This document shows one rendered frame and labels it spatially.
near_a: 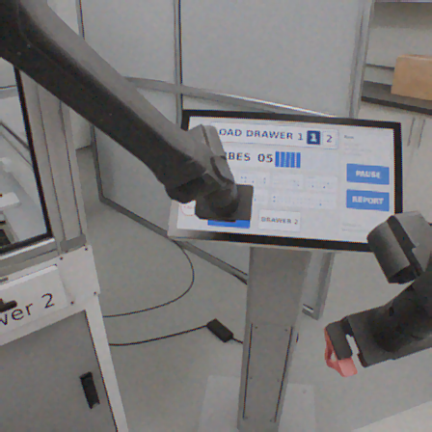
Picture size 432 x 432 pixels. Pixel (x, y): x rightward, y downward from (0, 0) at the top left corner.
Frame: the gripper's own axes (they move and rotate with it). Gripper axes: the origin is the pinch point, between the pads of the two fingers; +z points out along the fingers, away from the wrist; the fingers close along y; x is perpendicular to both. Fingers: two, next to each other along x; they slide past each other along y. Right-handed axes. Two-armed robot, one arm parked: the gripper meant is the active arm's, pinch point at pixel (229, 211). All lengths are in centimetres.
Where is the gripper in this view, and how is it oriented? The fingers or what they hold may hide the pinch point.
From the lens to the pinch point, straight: 79.0
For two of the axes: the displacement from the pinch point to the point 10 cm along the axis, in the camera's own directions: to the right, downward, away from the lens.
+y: -9.8, -0.8, 1.7
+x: -1.2, 9.7, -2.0
